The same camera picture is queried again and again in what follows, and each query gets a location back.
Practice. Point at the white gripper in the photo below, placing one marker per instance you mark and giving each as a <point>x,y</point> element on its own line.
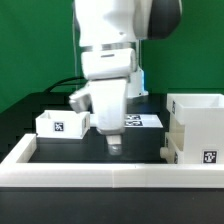
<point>107,73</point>

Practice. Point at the white drawer tray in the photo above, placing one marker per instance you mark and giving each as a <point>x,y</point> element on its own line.
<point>62,124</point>
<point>173,151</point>

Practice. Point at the white drawer cabinet box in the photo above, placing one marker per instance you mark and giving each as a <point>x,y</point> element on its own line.
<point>200,117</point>

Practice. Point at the white front drawer tray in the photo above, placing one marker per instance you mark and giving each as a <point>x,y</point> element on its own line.
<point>173,151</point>

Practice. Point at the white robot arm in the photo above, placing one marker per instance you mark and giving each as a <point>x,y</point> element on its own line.
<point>108,31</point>

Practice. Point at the white marker sheet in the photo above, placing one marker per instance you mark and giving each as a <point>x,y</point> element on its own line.
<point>143,120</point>

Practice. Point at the white U-shaped border frame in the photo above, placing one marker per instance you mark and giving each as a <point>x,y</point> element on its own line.
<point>17,171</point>

